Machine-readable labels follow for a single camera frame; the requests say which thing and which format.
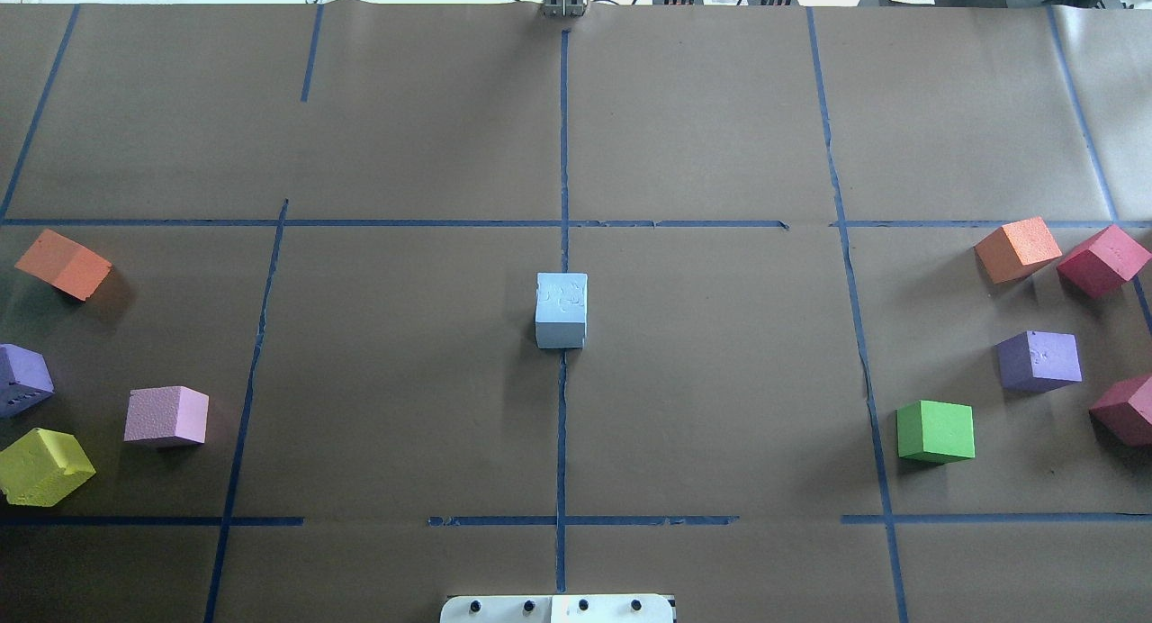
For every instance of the light blue block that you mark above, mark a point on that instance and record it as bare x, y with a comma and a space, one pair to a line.
561, 298

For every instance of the purple foam block right side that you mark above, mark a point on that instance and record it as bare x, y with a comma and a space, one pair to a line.
1038, 361

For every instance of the pink foam block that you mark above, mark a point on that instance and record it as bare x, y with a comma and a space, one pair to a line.
166, 416

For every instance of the purple foam block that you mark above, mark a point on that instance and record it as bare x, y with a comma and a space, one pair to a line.
1038, 361
25, 380

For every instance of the orange foam block left side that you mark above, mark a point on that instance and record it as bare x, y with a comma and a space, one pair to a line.
64, 264

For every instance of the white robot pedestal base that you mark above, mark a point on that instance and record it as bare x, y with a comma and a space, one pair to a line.
597, 607

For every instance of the red foam block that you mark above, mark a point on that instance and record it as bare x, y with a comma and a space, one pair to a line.
1125, 410
1104, 262

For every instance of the purple foam block left side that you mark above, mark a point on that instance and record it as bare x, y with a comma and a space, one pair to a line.
25, 380

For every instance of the green foam block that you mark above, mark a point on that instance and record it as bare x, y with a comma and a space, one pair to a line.
935, 432

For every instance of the yellow foam block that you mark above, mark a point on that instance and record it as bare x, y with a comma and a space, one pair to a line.
43, 467

